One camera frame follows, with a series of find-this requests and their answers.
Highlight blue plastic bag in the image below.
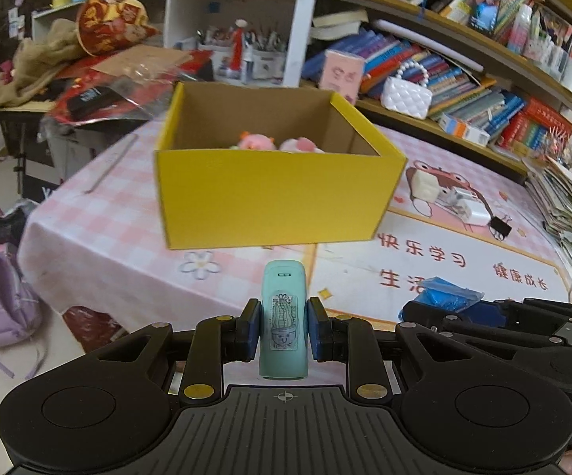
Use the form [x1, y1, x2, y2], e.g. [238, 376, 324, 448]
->
[412, 277, 483, 312]

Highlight black binder clip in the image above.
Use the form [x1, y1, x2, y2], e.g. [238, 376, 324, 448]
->
[488, 217, 512, 241]

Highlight cream cube toy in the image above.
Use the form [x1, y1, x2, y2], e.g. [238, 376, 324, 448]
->
[409, 169, 441, 203]

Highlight pink toy with orange spikes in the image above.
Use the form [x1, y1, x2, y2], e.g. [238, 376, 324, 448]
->
[231, 132, 276, 151]

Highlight pink checkered table mat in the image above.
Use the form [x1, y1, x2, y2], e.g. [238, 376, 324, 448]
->
[19, 122, 572, 331]

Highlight yellow cardboard box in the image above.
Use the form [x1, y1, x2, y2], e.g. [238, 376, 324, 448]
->
[154, 82, 407, 250]

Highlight white charger block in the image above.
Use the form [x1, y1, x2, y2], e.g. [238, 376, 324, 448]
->
[451, 194, 492, 226]

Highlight pink plush pig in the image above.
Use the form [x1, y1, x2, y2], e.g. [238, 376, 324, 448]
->
[279, 137, 322, 153]

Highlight metal ruler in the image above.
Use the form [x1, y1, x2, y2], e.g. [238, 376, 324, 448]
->
[83, 133, 139, 194]

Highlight stack of papers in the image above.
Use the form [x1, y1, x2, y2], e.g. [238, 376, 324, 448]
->
[524, 159, 572, 242]

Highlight purple backpack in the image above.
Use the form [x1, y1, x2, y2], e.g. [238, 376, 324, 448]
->
[0, 243, 42, 378]

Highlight orange white small box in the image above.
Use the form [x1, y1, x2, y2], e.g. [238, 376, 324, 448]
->
[437, 115, 490, 147]

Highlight white quilted pearl handbag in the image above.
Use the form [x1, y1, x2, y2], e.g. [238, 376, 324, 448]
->
[380, 60, 433, 120]

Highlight pink cylindrical container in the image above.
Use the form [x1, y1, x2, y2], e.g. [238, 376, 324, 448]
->
[318, 49, 365, 104]

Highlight black rectangular box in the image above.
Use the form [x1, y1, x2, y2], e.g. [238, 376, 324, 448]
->
[67, 86, 120, 120]

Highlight white pen holder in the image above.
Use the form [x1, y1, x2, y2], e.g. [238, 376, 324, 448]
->
[198, 44, 286, 85]

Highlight red white figurine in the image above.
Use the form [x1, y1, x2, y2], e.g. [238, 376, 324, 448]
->
[229, 18, 247, 75]

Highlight row of blue books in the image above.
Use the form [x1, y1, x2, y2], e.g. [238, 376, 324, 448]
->
[302, 28, 525, 139]

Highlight brown cardboard sheet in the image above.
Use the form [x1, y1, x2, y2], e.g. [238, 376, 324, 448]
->
[93, 44, 192, 80]

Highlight red dictionary books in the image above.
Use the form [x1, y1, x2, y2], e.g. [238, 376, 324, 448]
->
[496, 98, 572, 158]

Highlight white shelf unit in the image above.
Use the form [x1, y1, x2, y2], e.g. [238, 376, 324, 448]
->
[30, 0, 300, 88]

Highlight wooden bookshelf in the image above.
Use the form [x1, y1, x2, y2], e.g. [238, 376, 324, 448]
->
[332, 0, 572, 178]

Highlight beige cloth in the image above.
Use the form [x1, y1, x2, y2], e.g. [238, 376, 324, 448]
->
[0, 18, 86, 108]

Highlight red cartoon paper decoration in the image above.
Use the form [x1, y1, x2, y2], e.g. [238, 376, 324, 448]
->
[76, 0, 158, 56]

